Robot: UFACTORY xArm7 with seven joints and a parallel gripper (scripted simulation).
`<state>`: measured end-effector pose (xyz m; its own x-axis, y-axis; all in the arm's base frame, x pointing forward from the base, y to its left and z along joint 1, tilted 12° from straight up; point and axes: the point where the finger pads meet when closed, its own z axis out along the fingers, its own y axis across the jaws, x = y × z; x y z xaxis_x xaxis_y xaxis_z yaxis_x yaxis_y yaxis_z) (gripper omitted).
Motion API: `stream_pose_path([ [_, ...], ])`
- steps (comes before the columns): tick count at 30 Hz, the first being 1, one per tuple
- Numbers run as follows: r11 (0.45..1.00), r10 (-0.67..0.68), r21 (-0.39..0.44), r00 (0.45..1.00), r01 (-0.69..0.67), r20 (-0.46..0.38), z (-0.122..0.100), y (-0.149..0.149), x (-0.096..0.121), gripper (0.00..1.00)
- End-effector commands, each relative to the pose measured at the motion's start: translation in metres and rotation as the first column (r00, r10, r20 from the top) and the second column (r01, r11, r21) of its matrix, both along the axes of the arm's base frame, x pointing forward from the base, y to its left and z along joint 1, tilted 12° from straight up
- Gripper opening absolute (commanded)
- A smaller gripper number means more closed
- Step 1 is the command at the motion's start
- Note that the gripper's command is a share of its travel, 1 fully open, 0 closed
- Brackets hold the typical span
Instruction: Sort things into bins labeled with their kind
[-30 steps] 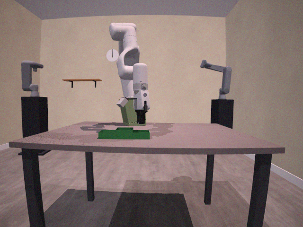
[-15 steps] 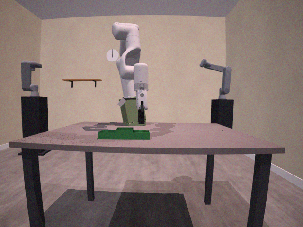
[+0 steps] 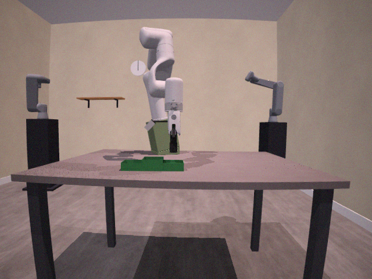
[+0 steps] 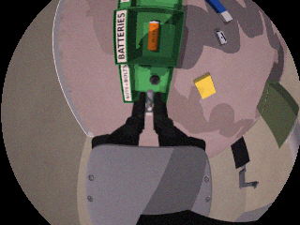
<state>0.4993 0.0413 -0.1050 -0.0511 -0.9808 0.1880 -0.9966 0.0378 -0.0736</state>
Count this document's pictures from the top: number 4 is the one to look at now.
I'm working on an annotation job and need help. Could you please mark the green bin labelled batteries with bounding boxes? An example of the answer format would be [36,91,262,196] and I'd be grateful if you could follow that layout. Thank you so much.
[112,0,186,105]

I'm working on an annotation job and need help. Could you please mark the orange battery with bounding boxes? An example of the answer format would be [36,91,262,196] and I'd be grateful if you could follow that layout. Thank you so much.
[147,21,159,51]

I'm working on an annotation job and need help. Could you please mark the white and blue eraser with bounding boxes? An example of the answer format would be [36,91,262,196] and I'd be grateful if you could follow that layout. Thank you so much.
[205,0,233,22]

